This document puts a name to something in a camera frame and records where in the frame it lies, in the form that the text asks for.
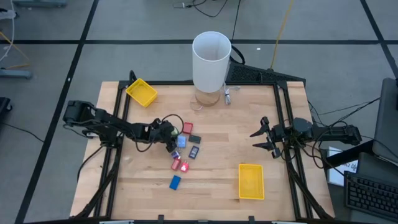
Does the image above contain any white paper sheet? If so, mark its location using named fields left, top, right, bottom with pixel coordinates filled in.
left=326, top=146, right=358, bottom=187

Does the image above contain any rectangular yellow plastic basket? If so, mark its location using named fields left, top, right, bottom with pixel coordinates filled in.
left=238, top=163, right=266, bottom=200

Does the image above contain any black aluminium table frame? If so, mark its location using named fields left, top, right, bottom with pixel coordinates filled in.
left=71, top=80, right=335, bottom=222

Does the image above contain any white cylindrical lamp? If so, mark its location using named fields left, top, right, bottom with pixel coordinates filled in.
left=190, top=30, right=233, bottom=108

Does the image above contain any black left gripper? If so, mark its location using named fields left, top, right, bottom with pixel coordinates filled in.
left=149, top=119, right=180, bottom=153

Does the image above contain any black keyboard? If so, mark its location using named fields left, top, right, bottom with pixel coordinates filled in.
left=343, top=170, right=398, bottom=222

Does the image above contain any black desk bar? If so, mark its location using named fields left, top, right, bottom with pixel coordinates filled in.
left=323, top=139, right=374, bottom=169

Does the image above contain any white lamp cable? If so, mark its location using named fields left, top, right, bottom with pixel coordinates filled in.
left=223, top=81, right=242, bottom=106

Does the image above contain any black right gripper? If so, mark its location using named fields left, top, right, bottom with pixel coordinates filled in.
left=249, top=116, right=292, bottom=159

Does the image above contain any bright blue box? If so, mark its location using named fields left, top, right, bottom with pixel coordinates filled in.
left=169, top=175, right=182, bottom=191

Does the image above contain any black floor cable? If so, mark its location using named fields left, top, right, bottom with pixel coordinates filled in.
left=172, top=0, right=242, bottom=18

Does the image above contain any yellow hanging cable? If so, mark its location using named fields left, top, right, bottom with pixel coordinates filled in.
left=269, top=0, right=295, bottom=70

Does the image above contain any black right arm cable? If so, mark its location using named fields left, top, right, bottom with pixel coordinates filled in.
left=307, top=121, right=349, bottom=170

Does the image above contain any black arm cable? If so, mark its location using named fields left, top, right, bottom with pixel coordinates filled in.
left=307, top=121, right=349, bottom=170
left=135, top=113, right=185, bottom=153

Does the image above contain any navy blue case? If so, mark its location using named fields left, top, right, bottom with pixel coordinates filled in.
left=188, top=145, right=200, bottom=160

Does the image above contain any small square yellow basket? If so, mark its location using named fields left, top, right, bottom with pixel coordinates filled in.
left=125, top=78, right=159, bottom=108

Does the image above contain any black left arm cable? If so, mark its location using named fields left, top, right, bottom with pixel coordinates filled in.
left=135, top=113, right=185, bottom=153

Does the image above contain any grey laptop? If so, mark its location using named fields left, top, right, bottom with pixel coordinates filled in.
left=372, top=77, right=398, bottom=164

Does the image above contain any black perforated panel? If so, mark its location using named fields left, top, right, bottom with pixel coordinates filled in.
left=225, top=60, right=307, bottom=85

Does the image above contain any grey stand foot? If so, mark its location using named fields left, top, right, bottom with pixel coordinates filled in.
left=0, top=68, right=33, bottom=80
left=12, top=0, right=68, bottom=8

